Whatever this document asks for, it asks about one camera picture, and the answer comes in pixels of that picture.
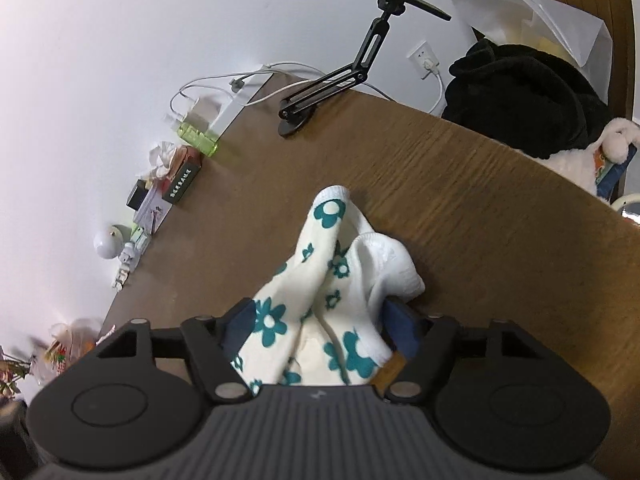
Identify white power strip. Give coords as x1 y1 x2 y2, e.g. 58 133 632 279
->
207 73 272 138

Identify plastic bag of oranges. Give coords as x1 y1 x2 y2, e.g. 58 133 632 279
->
30 318 102 386

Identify small black box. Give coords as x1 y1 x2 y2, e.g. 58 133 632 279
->
126 179 152 211

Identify cream green floral garment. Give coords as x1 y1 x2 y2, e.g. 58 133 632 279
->
230 185 425 393

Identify green spray bottle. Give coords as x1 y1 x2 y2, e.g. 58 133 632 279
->
177 122 218 157

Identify white wall socket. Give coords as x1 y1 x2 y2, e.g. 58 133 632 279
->
407 40 439 80

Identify pink artificial flowers vase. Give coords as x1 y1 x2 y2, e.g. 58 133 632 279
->
0 348 35 401

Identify white charger adapter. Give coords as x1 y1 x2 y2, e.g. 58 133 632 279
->
186 96 221 130

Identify black clothing pile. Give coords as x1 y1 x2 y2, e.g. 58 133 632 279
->
442 39 613 159

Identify red green tissue box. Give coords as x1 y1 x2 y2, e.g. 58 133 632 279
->
141 141 203 204

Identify white robot speaker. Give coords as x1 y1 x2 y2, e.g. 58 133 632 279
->
93 224 136 267

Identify white floral tin box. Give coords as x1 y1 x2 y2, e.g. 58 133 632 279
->
134 188 172 235

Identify white plush toy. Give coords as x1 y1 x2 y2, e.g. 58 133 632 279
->
538 118 639 196

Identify white charging cable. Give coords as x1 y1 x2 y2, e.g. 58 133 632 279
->
167 60 331 122

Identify green white tissue packs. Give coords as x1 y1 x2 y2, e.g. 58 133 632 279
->
130 226 152 256

